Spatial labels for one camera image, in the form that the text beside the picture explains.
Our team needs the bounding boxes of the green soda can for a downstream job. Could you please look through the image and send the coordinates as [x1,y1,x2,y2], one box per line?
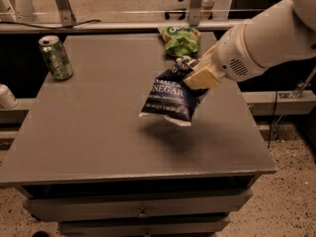
[39,36,73,81]

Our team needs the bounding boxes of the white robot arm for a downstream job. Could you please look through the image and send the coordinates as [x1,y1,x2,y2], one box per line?
[184,0,316,90]

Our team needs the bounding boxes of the white pipe in background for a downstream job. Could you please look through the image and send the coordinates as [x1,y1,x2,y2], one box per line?
[200,0,221,20]

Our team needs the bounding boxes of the black cable on rail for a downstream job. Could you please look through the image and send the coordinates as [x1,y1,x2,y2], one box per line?
[0,19,102,30]

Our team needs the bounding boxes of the blue chip bag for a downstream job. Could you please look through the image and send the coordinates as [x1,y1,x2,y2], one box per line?
[139,56,208,126]

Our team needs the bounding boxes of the grey drawer cabinet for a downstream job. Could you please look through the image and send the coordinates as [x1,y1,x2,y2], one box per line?
[0,32,277,237]

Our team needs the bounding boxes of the upper grey drawer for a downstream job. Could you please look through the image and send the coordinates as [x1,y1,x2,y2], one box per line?
[24,189,253,222]

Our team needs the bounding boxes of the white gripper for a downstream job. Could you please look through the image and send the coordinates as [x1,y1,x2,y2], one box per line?
[184,24,264,90]

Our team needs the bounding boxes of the lower grey drawer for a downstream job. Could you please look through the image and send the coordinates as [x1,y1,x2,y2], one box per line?
[59,216,229,237]

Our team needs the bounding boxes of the grey drawer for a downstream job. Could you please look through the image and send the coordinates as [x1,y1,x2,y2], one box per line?
[24,189,253,222]
[59,216,229,237]

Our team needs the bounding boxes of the metal rail frame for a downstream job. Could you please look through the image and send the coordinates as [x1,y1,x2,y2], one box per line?
[0,0,260,33]

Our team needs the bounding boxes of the grey side shelf right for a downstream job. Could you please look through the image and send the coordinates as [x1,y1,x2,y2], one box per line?
[242,90,316,116]

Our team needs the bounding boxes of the green rice chip bag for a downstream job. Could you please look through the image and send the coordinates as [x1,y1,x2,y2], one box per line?
[158,27,200,57]

